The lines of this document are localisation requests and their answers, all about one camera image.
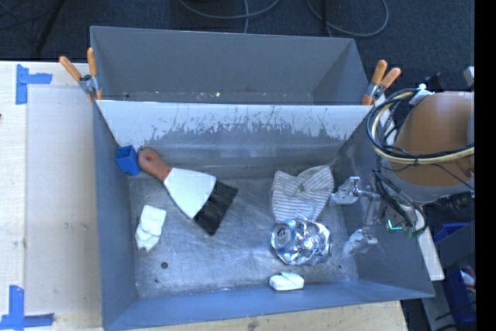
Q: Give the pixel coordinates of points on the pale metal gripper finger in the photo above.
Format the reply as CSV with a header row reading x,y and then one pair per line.
x,y
360,240
348,192

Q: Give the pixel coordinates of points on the striped white cloth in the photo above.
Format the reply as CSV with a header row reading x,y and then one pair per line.
x,y
298,194

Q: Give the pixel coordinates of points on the crushed silver can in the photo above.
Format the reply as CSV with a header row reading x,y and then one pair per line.
x,y
302,242

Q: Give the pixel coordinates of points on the small white oval block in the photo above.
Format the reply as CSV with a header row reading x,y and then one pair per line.
x,y
286,281

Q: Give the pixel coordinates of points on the grey metal bin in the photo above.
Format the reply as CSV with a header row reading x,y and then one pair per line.
x,y
240,151

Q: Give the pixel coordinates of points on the white crumpled lump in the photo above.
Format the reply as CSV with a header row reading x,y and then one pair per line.
x,y
150,226

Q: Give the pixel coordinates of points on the small blue plastic box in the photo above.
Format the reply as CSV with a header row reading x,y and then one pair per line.
x,y
128,161

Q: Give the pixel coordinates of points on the pale wood flat board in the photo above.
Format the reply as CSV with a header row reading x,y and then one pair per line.
x,y
58,186

